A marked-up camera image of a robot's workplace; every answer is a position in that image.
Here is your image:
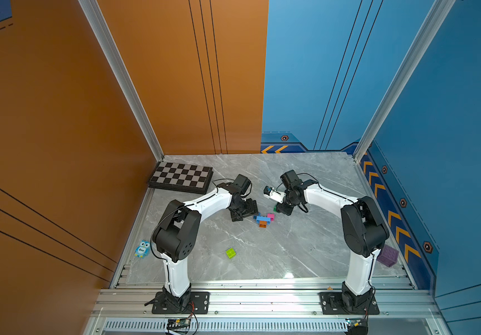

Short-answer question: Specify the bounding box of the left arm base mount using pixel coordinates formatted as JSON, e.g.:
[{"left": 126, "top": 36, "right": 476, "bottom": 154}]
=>
[{"left": 150, "top": 291, "right": 210, "bottom": 315}]

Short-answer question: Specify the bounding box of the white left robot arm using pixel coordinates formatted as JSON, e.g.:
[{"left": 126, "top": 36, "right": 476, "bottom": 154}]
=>
[{"left": 152, "top": 182, "right": 258, "bottom": 313}]

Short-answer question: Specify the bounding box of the lime yellow lego brick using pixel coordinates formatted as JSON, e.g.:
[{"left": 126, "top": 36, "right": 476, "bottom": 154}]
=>
[{"left": 226, "top": 248, "right": 236, "bottom": 259}]

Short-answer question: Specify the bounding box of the right circuit board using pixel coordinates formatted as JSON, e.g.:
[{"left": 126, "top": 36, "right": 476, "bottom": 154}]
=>
[{"left": 345, "top": 319, "right": 369, "bottom": 335}]

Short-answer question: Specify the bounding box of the blue owl toy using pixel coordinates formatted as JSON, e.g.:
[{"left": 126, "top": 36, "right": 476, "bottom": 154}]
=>
[{"left": 134, "top": 240, "right": 151, "bottom": 258}]

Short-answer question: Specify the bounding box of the left circuit board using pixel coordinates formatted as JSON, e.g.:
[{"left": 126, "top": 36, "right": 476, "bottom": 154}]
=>
[{"left": 165, "top": 318, "right": 192, "bottom": 334}]

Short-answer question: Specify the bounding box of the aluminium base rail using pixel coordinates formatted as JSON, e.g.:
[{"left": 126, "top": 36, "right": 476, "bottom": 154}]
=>
[{"left": 84, "top": 277, "right": 450, "bottom": 334}]

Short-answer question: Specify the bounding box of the aluminium corner post right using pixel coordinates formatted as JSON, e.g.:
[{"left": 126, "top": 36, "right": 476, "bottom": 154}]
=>
[{"left": 353, "top": 0, "right": 455, "bottom": 163}]

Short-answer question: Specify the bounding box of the aluminium corner post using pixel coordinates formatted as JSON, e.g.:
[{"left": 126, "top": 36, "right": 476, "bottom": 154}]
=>
[
  {"left": 78, "top": 0, "right": 164, "bottom": 161},
  {"left": 353, "top": 0, "right": 455, "bottom": 163}
]

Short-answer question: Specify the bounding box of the purple cube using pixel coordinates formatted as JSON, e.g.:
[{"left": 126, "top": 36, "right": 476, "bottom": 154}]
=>
[{"left": 377, "top": 245, "right": 399, "bottom": 267}]

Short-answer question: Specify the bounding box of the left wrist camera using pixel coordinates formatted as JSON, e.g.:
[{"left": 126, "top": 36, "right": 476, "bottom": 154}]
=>
[{"left": 228, "top": 174, "right": 252, "bottom": 198}]

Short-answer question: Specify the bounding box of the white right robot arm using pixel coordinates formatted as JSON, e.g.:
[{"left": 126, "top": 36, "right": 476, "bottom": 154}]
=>
[{"left": 264, "top": 180, "right": 390, "bottom": 314}]

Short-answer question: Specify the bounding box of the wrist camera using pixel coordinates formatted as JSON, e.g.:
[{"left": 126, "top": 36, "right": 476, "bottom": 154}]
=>
[
  {"left": 263, "top": 170, "right": 303, "bottom": 203},
  {"left": 228, "top": 174, "right": 252, "bottom": 198}
]

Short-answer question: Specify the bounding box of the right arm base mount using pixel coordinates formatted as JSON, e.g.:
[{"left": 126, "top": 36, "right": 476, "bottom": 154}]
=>
[{"left": 319, "top": 290, "right": 380, "bottom": 315}]

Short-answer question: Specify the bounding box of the circuit board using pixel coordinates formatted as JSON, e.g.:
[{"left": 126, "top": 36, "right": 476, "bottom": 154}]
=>
[
  {"left": 165, "top": 318, "right": 192, "bottom": 334},
  {"left": 345, "top": 319, "right": 369, "bottom": 335}
]

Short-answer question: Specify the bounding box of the black white checkerboard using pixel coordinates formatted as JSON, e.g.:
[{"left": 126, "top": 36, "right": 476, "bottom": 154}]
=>
[{"left": 148, "top": 161, "right": 213, "bottom": 194}]

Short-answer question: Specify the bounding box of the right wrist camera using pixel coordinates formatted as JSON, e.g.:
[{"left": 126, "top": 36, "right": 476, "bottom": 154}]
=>
[{"left": 263, "top": 170, "right": 303, "bottom": 203}]

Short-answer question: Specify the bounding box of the aluminium corner post left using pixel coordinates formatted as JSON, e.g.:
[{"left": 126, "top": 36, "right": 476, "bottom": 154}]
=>
[{"left": 78, "top": 0, "right": 164, "bottom": 161}]

